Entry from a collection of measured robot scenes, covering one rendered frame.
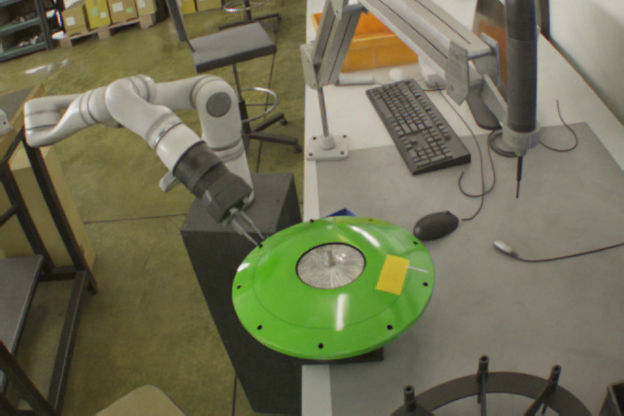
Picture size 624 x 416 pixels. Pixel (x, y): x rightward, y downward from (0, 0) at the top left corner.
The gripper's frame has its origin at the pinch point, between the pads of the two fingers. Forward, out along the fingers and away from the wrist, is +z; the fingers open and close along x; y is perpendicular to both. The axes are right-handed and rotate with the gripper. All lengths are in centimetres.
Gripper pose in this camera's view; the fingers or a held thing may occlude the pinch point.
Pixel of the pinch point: (259, 241)
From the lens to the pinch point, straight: 98.7
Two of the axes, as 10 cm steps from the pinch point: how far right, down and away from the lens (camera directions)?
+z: 7.2, 6.8, -1.5
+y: 3.4, -5.4, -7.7
